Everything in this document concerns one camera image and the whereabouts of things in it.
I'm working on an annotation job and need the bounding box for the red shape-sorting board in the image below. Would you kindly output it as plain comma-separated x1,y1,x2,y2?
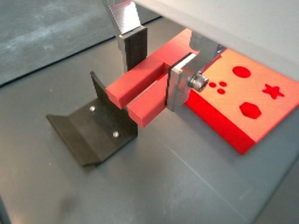
186,49,299,154

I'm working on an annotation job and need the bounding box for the red double-square peg block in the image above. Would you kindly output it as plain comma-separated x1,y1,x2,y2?
106,52,198,129

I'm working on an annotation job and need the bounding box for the black curved bracket stand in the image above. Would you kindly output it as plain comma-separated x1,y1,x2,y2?
47,72,138,166

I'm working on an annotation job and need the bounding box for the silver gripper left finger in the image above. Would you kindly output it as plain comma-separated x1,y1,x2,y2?
102,0,147,72

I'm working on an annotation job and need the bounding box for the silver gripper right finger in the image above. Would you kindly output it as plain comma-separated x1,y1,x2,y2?
166,31,226,111

